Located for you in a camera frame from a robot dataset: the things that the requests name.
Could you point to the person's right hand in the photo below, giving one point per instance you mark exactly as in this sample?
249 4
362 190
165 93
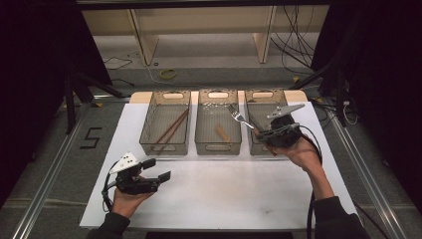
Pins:
303 154

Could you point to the brown wooden chopstick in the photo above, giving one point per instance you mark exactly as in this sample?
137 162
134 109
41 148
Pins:
172 126
175 130

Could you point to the black curtain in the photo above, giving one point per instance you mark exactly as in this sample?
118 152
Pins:
33 66
391 66

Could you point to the smoky transparent plastic bin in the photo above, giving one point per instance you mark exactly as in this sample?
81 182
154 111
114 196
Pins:
212 116
159 119
262 99

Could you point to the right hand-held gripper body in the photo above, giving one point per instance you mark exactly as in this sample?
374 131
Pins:
283 136

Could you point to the yellow tape roll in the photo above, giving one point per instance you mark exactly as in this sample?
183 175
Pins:
162 73

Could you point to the person's left hand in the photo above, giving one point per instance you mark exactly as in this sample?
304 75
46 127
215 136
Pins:
127 204

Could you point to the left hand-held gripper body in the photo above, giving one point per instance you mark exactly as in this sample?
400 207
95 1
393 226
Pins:
136 186

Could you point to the black metal stand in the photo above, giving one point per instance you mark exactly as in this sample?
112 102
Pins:
69 106
340 99

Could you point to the light wooden shelf unit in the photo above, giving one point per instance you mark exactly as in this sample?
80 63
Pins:
146 46

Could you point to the aluminium floor rail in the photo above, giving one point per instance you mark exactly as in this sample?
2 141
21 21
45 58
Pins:
368 179
49 172

